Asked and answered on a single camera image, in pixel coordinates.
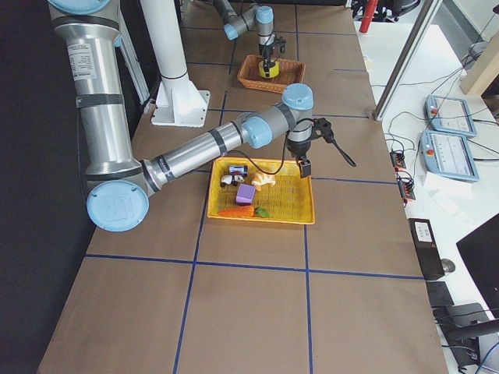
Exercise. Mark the toy croissant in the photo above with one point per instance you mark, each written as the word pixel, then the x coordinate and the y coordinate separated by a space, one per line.
pixel 260 179

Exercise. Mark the yellow woven plastic basket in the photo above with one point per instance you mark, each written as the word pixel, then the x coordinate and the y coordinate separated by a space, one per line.
pixel 290 201

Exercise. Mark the black power box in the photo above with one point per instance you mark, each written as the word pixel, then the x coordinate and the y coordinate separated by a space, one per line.
pixel 426 249

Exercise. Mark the black monitor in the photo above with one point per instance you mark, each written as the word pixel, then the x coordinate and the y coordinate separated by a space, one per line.
pixel 479 252

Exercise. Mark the teach pendant tablet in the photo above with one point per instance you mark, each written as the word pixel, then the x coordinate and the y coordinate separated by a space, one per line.
pixel 448 155
pixel 448 114

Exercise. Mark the brown wicker basket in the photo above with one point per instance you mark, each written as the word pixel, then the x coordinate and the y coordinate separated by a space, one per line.
pixel 290 71

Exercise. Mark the yellow tape roll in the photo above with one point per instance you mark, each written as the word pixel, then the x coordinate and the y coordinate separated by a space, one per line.
pixel 274 72

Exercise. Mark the toy orange carrot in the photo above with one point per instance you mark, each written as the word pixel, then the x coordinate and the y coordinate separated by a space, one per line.
pixel 244 211

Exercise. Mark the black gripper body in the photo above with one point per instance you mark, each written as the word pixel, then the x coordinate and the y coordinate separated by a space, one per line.
pixel 299 148
pixel 267 52

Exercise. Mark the far teach pendant tablet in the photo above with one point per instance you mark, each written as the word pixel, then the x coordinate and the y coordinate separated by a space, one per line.
pixel 448 114

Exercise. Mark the near teach pendant tablet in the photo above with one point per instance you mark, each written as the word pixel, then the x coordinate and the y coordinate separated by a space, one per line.
pixel 448 155

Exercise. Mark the toy panda figure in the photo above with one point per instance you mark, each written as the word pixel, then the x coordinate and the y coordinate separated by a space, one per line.
pixel 233 180

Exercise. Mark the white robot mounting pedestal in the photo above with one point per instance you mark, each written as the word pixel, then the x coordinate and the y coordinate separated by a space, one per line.
pixel 178 103

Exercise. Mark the small printed can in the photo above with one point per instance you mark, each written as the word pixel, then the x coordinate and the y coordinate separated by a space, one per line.
pixel 238 170

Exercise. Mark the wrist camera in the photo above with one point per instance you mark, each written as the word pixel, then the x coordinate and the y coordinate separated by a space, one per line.
pixel 280 45
pixel 322 129

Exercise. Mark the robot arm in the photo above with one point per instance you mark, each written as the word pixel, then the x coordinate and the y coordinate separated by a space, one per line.
pixel 120 185
pixel 260 16

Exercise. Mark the aluminium frame post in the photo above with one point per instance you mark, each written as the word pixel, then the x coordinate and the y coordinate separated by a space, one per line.
pixel 424 19

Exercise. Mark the purple foam cube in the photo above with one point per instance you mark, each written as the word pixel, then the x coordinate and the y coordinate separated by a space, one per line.
pixel 245 194

